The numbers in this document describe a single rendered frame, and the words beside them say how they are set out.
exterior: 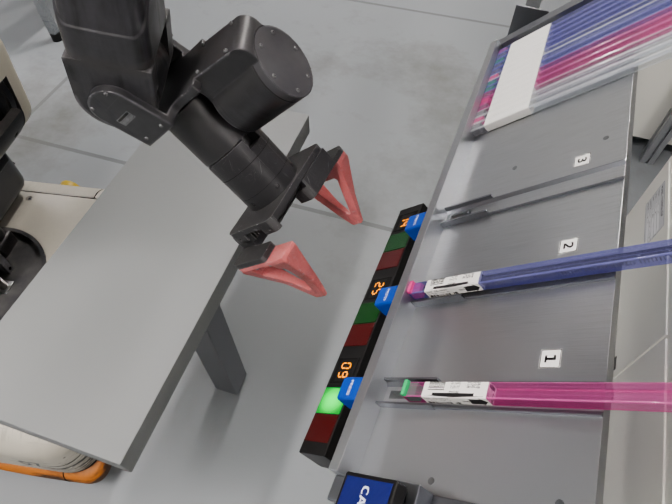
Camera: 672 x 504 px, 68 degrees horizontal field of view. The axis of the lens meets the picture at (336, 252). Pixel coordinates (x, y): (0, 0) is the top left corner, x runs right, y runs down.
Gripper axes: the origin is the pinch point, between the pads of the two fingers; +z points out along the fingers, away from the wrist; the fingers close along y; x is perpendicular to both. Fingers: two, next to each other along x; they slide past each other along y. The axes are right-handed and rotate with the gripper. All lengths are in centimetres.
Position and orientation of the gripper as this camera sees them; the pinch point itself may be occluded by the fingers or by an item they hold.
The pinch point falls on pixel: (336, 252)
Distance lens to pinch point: 50.1
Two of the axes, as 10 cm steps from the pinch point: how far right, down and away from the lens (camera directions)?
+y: 3.8, -7.5, 5.5
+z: 6.3, 6.4, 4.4
